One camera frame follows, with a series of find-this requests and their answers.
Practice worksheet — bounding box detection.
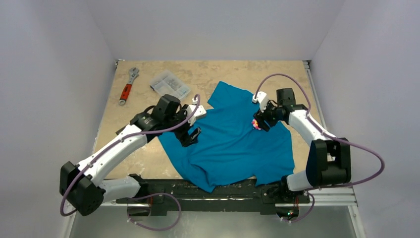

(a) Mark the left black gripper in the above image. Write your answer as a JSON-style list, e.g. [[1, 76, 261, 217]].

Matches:
[[164, 105, 201, 146]]

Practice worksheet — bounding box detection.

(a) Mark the pink flower brooch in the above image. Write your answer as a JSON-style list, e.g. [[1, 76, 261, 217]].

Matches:
[[252, 119, 261, 130]]

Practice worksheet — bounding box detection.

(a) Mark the blue t-shirt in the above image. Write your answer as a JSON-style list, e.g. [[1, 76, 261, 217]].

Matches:
[[159, 82, 295, 192]]

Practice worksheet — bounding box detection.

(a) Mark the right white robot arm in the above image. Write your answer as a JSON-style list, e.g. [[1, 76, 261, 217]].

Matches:
[[252, 88, 351, 202]]

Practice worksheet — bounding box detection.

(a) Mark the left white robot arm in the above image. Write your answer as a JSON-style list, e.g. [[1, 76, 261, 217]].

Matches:
[[59, 94, 206, 217]]

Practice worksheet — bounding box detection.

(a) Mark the clear plastic organizer box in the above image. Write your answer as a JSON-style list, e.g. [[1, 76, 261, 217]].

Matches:
[[149, 70, 191, 101]]

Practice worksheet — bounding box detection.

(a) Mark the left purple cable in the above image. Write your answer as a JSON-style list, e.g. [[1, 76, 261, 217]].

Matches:
[[59, 94, 202, 218]]

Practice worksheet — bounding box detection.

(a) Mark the purple cable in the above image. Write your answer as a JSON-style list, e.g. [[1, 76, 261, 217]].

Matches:
[[254, 72, 385, 191], [59, 94, 202, 218]]

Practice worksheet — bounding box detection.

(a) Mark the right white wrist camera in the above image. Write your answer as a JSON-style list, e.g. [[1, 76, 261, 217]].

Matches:
[[252, 91, 269, 112]]

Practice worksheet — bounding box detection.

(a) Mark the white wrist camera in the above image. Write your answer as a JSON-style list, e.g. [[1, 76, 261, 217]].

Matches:
[[186, 105, 207, 126], [252, 91, 269, 112]]

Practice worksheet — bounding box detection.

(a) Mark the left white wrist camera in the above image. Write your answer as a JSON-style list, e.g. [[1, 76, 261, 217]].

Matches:
[[186, 105, 207, 126]]

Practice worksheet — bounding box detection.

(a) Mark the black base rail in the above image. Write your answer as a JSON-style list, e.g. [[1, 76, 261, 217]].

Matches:
[[116, 179, 310, 218]]

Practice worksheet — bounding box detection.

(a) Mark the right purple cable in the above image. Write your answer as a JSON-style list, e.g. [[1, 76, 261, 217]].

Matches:
[[254, 72, 385, 191]]

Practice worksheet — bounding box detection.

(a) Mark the red handled adjustable wrench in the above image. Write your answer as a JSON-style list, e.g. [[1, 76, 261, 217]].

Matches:
[[118, 67, 139, 106]]

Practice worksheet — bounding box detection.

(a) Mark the aluminium frame rail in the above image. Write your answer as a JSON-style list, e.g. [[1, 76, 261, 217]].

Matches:
[[63, 188, 366, 238]]

